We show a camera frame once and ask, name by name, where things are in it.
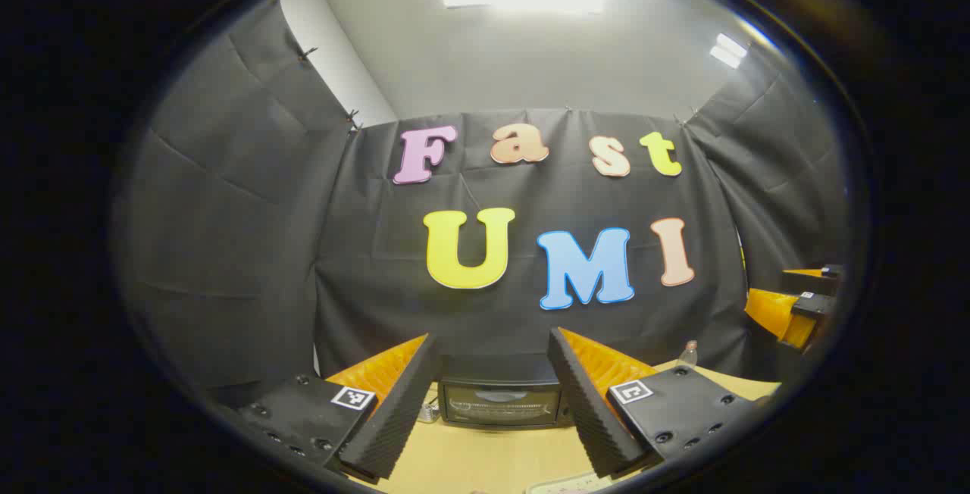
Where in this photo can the black electric oven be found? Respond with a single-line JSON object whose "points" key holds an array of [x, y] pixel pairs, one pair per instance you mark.
{"points": [[500, 373]]}

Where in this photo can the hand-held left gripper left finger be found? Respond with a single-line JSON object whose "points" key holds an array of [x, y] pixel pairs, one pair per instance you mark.
{"points": [[394, 418]]}

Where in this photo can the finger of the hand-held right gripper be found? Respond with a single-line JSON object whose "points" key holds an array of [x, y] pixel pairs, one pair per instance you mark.
{"points": [[832, 273], [769, 312]]}

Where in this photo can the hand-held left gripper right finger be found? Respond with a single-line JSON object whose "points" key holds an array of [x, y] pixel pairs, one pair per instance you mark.
{"points": [[595, 418]]}

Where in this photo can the black backdrop cloth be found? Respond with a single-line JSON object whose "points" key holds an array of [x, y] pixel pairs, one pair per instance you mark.
{"points": [[250, 251]]}

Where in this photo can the clear water bottle red label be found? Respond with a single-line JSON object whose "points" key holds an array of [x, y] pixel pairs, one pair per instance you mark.
{"points": [[688, 356]]}

